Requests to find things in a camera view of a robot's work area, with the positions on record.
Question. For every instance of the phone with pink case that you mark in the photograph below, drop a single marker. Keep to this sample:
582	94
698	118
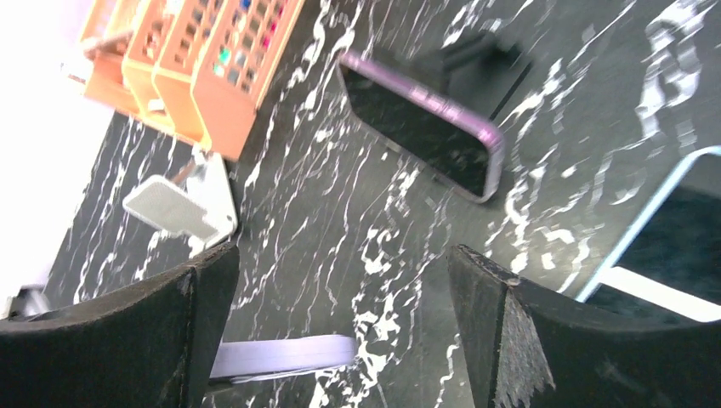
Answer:
461	147

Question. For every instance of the phone with blue case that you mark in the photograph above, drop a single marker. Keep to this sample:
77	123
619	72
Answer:
666	265

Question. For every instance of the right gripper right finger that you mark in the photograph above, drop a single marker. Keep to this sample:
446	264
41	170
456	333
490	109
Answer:
528	346

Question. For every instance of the orange plastic file organizer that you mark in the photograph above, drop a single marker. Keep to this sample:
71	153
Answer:
196	70

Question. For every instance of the black phone stand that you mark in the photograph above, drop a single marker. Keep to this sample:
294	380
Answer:
483	72

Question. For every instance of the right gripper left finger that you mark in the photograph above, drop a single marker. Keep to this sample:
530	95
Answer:
149	344

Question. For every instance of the phone with purple case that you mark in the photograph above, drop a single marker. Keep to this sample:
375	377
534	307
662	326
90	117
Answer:
269	359

